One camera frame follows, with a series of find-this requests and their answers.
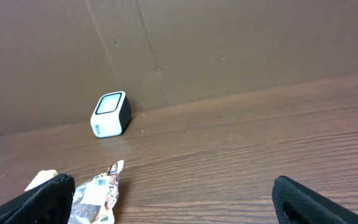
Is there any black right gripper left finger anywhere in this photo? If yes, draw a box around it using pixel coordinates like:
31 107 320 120
0 174 75 224

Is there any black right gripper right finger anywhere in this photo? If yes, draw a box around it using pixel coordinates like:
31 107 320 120
272 175 358 224

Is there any beige porridge pouch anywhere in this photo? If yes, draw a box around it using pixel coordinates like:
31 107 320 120
24 159 125 224

